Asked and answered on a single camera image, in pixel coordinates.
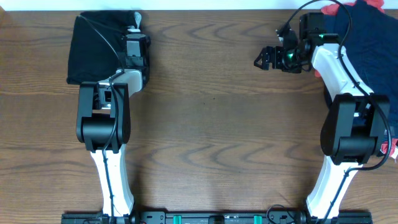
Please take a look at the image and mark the black shorts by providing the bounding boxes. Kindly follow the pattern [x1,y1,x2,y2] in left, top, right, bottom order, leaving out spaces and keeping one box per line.
[67,11,137,85]

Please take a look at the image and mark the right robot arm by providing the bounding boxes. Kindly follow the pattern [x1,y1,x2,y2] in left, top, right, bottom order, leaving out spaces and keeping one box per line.
[254,12,392,223]

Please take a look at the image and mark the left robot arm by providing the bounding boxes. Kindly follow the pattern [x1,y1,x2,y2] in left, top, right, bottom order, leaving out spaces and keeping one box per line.
[76,31,150,223]

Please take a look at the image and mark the navy blue garment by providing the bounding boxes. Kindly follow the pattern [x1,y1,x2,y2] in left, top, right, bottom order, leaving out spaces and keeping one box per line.
[323,0,398,139]

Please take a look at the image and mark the red garment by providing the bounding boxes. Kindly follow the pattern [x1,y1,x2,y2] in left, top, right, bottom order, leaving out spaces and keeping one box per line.
[313,0,398,159]

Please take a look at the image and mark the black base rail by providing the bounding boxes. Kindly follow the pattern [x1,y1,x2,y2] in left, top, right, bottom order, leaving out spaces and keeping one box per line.
[61,210,373,224]

